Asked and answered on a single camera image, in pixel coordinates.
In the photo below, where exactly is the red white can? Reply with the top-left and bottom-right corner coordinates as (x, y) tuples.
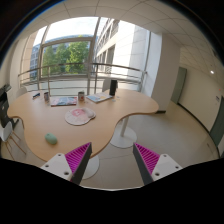
(78, 91), (85, 101)

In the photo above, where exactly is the dark blue flat object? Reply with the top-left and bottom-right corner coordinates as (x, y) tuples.
(33, 93), (40, 100)

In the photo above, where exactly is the blue white magazine on right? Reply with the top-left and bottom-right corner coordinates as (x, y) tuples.
(87, 92), (111, 103)

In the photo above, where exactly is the round pink mouse pad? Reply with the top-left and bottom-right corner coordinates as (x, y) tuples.
(65, 107), (96, 126)

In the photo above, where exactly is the light green computer mouse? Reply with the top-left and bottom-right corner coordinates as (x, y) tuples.
(45, 133), (57, 145)

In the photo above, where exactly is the colourful magazine on left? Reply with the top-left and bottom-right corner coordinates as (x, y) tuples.
(50, 97), (77, 106)

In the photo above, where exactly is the black upright speaker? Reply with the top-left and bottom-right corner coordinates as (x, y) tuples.
(109, 79), (117, 96)

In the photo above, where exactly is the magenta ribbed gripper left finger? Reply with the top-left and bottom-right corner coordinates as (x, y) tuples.
(42, 143), (92, 185)

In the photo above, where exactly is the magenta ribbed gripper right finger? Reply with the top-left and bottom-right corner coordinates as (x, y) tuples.
(133, 143), (182, 185)

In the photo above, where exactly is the green door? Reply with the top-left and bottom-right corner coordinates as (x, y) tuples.
(171, 67), (187, 104)

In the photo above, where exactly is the metal railing by window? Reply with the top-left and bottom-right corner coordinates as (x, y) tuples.
(18, 62), (146, 96)

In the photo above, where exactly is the curved wooden table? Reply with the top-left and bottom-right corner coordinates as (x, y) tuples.
(6, 88), (160, 180)

